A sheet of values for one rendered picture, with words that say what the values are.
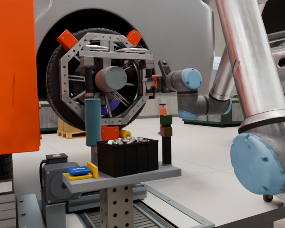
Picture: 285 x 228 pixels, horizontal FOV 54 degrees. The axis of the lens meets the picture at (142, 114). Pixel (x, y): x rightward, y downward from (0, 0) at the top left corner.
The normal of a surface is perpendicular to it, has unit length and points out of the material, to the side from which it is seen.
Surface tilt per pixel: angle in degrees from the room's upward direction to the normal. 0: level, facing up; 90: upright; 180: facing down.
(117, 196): 90
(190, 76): 85
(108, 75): 90
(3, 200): 90
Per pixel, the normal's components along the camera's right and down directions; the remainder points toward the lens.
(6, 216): 0.43, 0.03
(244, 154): -0.96, 0.14
